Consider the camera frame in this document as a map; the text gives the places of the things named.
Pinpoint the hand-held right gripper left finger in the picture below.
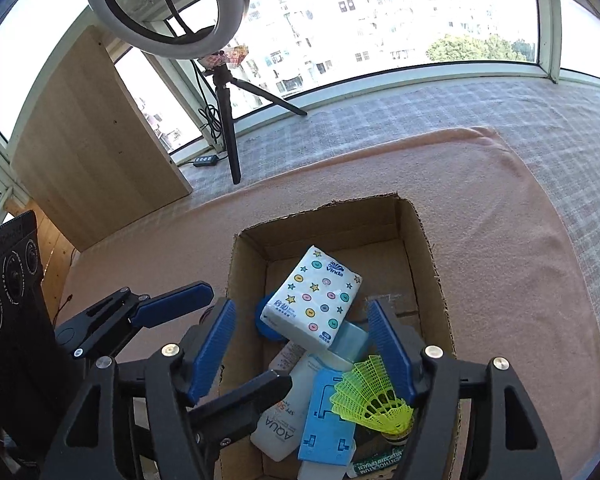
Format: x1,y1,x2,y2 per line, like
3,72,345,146
40,297,238,480

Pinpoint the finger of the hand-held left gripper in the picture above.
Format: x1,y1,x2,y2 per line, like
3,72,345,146
55,281,215,361
187,370,293,461

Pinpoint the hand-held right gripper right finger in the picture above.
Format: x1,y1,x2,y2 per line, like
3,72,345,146
366,299,563,480

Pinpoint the white sunscreen bottle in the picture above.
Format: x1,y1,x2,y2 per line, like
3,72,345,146
250,350,355,462

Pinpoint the yellow shuttlecock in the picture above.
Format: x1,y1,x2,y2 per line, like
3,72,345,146
329,355,415,445

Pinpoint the blue round tape measure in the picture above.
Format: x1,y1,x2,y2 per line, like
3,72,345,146
256,294,291,343

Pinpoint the blue phone stand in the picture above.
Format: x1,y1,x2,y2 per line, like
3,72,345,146
298,367,357,466

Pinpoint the cardboard box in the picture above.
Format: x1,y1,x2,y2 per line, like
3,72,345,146
207,191,463,480

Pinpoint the patterned tissue pack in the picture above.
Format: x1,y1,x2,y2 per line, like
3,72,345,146
262,245,363,352

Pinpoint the green and white lip balm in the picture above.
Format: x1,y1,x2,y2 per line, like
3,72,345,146
345,440,406,478

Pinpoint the black tripod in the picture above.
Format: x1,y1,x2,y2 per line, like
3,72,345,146
200,67,308,185

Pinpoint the light wooden board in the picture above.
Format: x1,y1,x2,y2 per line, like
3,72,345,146
10,25,193,253

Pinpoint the red patterned paper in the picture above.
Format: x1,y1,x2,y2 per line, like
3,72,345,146
200,45,249,70

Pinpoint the grey plaid cloth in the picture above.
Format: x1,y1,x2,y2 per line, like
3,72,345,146
177,77,600,461

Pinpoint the black plug cable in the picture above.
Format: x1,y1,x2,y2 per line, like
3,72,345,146
54,294,76,328

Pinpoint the black ring light cable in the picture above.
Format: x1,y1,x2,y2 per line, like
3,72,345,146
177,60,223,167

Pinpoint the white ring light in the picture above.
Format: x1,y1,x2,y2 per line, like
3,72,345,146
84,0,251,61

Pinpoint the ring light on tripod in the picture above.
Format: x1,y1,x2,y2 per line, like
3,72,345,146
0,0,600,231

